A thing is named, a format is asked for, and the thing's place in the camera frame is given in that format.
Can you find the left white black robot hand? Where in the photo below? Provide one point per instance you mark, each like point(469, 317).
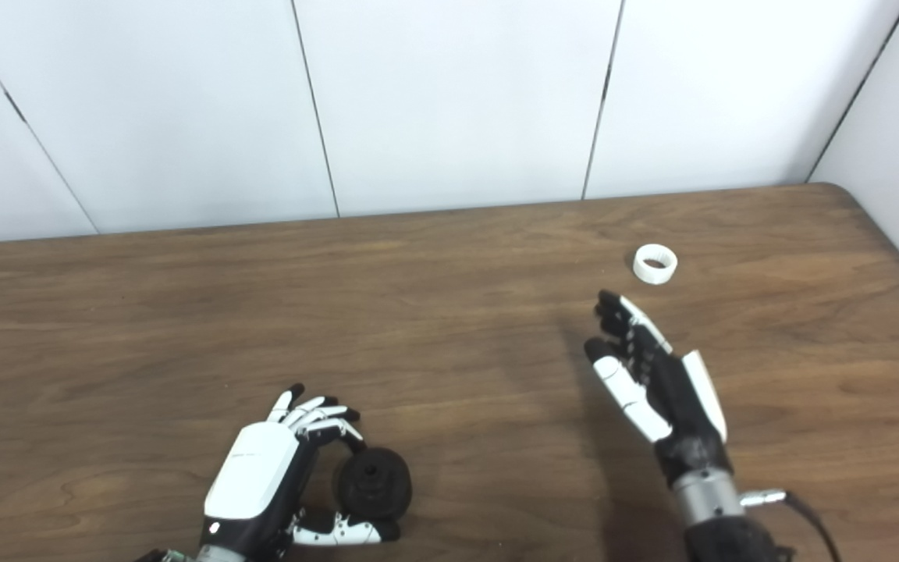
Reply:
point(250, 476)

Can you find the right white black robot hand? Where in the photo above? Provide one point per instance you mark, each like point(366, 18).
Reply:
point(676, 398)

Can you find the round black plastic part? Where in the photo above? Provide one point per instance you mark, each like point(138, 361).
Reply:
point(375, 488)

